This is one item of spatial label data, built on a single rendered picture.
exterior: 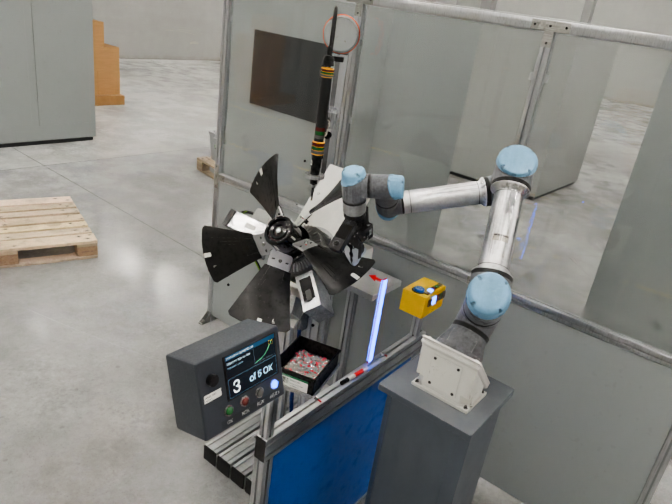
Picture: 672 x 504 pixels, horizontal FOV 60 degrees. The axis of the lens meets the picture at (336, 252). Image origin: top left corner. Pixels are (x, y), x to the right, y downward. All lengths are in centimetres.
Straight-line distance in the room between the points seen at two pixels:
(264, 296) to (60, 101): 587
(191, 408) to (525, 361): 162
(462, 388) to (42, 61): 654
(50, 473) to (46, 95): 537
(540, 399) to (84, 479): 198
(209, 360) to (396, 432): 71
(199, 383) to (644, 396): 175
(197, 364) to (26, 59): 637
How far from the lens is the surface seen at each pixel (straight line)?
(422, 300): 214
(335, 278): 197
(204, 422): 137
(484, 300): 161
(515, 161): 179
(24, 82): 749
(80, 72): 774
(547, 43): 235
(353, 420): 218
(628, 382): 253
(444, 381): 172
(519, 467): 289
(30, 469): 297
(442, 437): 173
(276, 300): 210
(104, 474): 288
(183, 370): 135
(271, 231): 213
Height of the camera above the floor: 201
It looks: 23 degrees down
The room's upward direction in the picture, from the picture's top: 8 degrees clockwise
